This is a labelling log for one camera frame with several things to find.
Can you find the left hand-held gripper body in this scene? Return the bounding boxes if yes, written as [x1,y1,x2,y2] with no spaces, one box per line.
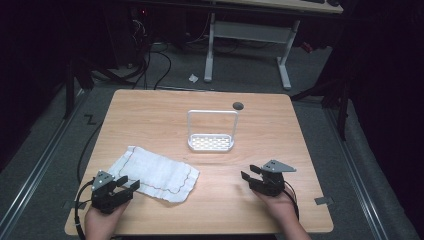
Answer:
[90,170,134,215]

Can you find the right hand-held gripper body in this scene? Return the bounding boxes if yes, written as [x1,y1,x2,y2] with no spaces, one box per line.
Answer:
[250,159,297,197]

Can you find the white cloth with wavy trim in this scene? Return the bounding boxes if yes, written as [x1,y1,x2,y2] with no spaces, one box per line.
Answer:
[107,145,201,204]

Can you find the white towel rack with tray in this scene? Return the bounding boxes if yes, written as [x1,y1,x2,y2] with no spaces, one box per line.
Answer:
[186,109,240,153]

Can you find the person's right hand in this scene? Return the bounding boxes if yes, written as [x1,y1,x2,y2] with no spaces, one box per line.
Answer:
[252,187,300,231]

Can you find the person's left hand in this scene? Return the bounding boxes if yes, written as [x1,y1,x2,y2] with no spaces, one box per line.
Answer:
[84,199,132,240]

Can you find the black metal stand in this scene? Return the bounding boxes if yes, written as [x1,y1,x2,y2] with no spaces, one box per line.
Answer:
[63,58,134,120]
[290,59,351,142]

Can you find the white-legged desk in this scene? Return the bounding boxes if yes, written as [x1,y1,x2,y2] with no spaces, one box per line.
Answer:
[133,0,344,91]

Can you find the dark computer tower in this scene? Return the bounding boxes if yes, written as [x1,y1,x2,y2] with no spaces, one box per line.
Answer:
[103,4,149,69]

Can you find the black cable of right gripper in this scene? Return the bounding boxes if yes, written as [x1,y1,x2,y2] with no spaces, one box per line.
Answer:
[283,180,300,221]

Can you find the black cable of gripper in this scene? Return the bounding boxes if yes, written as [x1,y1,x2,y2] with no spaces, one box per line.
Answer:
[283,180,300,221]
[73,179,96,240]

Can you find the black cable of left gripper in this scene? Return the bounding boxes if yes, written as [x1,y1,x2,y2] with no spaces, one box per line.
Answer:
[73,179,96,240]

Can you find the metal floor rail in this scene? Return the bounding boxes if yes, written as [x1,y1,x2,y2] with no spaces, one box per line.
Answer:
[0,87,91,234]
[324,108,391,240]

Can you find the black floor cables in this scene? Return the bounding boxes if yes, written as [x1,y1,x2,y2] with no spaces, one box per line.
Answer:
[77,19,173,185]

